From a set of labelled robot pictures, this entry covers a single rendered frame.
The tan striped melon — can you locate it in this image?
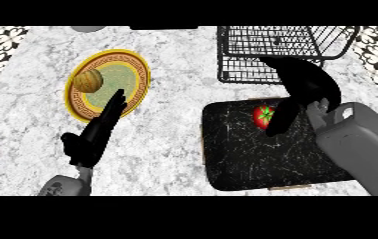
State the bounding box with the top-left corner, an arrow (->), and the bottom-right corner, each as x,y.
72,69 -> 105,94

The black marble tray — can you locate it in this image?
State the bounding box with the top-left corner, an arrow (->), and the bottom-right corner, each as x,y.
201,97 -> 356,192

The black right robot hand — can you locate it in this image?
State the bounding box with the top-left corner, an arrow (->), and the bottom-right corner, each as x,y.
258,56 -> 343,138

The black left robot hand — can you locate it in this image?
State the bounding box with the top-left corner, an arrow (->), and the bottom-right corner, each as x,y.
59,88 -> 130,169

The red tomato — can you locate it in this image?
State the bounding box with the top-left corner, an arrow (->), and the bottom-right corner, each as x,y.
253,105 -> 278,131

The yellow patterned plate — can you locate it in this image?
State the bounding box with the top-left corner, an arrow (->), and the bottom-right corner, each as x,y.
64,48 -> 152,123

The black wire tiered basket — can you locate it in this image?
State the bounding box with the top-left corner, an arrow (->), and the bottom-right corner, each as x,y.
216,26 -> 362,85

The grey round object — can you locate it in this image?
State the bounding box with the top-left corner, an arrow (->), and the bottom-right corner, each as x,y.
69,26 -> 103,34

